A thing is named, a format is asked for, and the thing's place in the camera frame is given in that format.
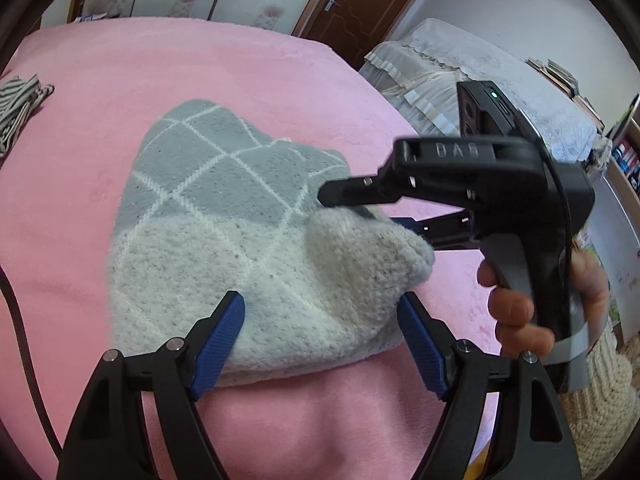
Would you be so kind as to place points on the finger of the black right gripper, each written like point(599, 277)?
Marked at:
point(362, 191)
point(453, 231)

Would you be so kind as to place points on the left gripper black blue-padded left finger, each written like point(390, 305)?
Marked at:
point(108, 438)

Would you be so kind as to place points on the grey pink argyle knit sweater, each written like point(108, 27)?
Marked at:
point(213, 204)

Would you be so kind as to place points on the cream knit sleeve forearm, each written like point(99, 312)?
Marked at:
point(602, 416)

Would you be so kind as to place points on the wooden drawer cabinet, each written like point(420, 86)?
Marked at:
point(612, 232)

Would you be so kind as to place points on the lace-covered white bed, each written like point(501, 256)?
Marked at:
point(418, 75)

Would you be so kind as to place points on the brown wooden door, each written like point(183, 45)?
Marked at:
point(352, 28)

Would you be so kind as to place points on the pink fleece bed blanket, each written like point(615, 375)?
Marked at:
point(61, 189)

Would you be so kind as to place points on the black white striped garment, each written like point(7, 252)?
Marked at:
point(19, 100)

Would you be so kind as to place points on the black camera box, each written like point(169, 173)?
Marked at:
point(484, 110)

